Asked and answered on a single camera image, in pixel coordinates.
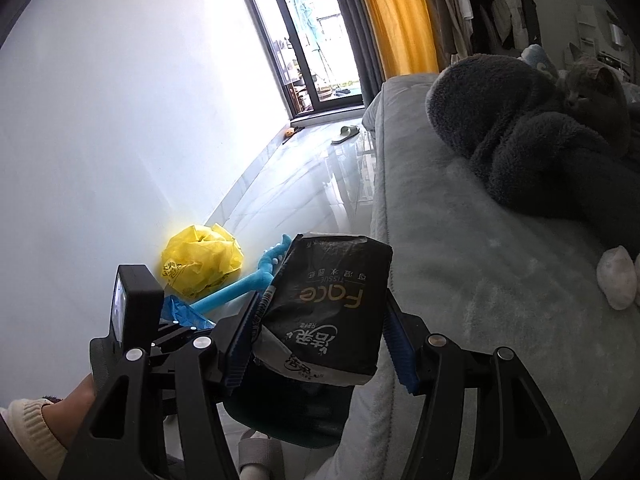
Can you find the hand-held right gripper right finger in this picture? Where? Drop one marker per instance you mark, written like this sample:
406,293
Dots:
402,355

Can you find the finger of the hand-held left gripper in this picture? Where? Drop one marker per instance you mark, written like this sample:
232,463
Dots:
175,336

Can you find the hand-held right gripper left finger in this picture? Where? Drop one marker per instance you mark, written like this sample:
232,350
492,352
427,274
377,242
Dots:
235,365

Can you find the black tissue pack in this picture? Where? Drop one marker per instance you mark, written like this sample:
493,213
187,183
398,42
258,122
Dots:
325,310

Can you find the person's left forearm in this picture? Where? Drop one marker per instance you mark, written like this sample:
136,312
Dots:
30,425

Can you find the blue pet food bag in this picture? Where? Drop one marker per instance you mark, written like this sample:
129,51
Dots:
182,312

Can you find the blue plush toy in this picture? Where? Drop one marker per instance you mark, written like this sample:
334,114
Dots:
235,290

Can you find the yellow plastic bag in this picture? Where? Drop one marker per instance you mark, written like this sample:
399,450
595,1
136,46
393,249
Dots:
200,260

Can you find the person's foot in white sock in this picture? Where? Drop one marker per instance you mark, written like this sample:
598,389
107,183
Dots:
257,455

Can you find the grey slipper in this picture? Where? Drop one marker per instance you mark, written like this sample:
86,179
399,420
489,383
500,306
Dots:
346,134

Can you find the white fluffy cloth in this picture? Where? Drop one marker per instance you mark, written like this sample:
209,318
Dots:
617,277

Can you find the small orange item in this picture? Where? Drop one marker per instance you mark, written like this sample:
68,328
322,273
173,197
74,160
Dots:
288,133

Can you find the grey fleece blanket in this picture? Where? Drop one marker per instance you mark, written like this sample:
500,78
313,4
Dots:
510,125

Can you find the glass balcony door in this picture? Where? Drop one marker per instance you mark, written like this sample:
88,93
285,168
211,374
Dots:
305,35

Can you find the grey curtain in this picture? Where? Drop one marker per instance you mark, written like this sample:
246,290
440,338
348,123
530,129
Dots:
357,35

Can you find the grey cat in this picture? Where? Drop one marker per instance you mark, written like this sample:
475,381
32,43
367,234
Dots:
595,95

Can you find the light blue pillow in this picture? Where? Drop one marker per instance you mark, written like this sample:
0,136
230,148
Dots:
540,60

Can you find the yellow curtain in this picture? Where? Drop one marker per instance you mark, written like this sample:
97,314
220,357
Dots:
400,15

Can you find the hanging clothes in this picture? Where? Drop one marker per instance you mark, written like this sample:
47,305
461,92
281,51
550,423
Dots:
480,5

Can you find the white shelf rack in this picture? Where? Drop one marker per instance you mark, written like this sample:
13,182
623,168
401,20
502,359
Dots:
607,35

